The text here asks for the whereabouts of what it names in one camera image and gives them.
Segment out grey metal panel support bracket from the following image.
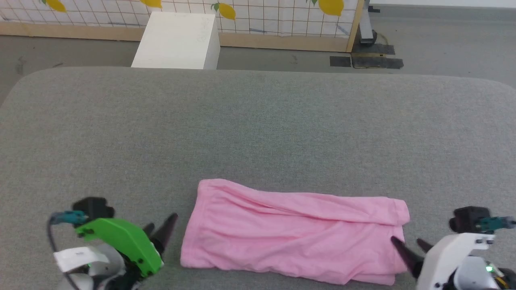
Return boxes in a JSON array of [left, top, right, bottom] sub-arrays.
[[358, 0, 378, 44]]

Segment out white box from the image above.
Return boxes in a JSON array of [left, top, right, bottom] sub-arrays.
[[131, 11, 221, 70]]

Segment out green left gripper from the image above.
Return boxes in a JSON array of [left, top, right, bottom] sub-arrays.
[[75, 213, 179, 278]]

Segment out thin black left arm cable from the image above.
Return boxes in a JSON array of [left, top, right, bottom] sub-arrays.
[[47, 214, 81, 290]]

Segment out lemon print tiled partition panel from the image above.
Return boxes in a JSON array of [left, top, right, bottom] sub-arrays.
[[0, 0, 365, 53]]

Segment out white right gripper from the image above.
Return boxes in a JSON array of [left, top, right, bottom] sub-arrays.
[[390, 232, 495, 290]]

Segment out large black floor mat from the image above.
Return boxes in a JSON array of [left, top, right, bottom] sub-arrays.
[[351, 43, 404, 70]]

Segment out pink garment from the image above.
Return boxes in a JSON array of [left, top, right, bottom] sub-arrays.
[[180, 178, 411, 286]]

